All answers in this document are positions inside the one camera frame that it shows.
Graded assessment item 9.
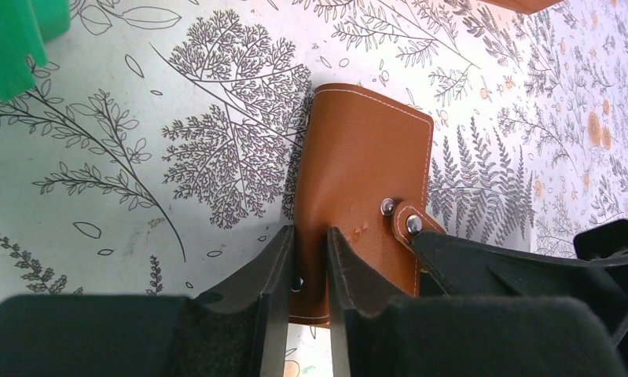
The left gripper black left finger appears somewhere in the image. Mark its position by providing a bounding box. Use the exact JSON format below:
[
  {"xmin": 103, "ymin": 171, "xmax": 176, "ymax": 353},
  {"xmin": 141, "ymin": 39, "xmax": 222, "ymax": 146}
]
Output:
[{"xmin": 0, "ymin": 225, "xmax": 295, "ymax": 376}]

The green plastic card box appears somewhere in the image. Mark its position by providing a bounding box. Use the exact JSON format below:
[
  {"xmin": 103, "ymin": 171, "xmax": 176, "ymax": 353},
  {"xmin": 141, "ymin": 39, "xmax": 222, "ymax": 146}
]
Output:
[{"xmin": 0, "ymin": 0, "xmax": 71, "ymax": 101}]

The orange wooden compartment tray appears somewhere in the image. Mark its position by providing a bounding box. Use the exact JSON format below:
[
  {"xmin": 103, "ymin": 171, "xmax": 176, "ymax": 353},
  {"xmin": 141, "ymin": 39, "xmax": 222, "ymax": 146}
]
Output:
[{"xmin": 485, "ymin": 0, "xmax": 561, "ymax": 15}]

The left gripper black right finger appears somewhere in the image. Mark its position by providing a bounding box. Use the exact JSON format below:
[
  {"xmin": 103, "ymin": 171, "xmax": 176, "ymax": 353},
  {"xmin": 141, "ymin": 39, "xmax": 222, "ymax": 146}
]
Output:
[{"xmin": 327, "ymin": 228, "xmax": 628, "ymax": 376}]

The brown leather card holder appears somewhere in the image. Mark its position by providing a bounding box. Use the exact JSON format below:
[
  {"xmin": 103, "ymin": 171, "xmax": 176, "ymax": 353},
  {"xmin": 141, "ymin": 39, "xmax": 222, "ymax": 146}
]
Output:
[{"xmin": 289, "ymin": 83, "xmax": 441, "ymax": 326}]

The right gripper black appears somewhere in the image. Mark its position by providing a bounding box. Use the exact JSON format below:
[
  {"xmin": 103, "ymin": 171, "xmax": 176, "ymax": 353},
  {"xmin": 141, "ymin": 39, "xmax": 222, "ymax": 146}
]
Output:
[{"xmin": 412, "ymin": 218, "xmax": 628, "ymax": 352}]

